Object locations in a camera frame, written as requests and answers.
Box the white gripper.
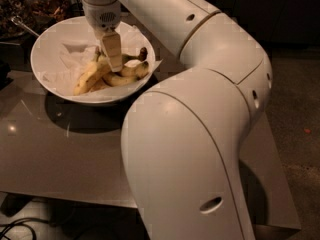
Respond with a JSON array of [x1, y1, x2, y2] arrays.
[[83, 1, 123, 72]]

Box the long yellow top banana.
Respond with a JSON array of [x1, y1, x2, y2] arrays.
[[73, 47, 148, 95]]

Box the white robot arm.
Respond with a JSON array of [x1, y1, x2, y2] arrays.
[[82, 0, 272, 240]]

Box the yellow banana back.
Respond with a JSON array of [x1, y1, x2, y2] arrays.
[[93, 47, 106, 62]]

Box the yellow banana lower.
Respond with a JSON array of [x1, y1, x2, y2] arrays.
[[102, 72, 137, 87]]

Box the yellow banana right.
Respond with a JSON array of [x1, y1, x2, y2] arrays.
[[119, 61, 149, 79]]

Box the white bowl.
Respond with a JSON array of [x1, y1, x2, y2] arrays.
[[30, 16, 150, 105]]

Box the glass bowl of snacks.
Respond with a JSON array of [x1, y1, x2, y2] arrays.
[[0, 0, 36, 40]]

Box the white paper liner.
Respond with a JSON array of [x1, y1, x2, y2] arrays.
[[31, 21, 161, 104]]

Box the glass jar of snacks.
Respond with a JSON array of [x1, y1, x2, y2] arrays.
[[28, 0, 71, 22]]

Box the metal spoon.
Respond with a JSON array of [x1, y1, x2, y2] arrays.
[[11, 16, 39, 38]]

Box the black floor cable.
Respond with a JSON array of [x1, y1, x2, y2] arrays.
[[0, 218, 38, 240]]

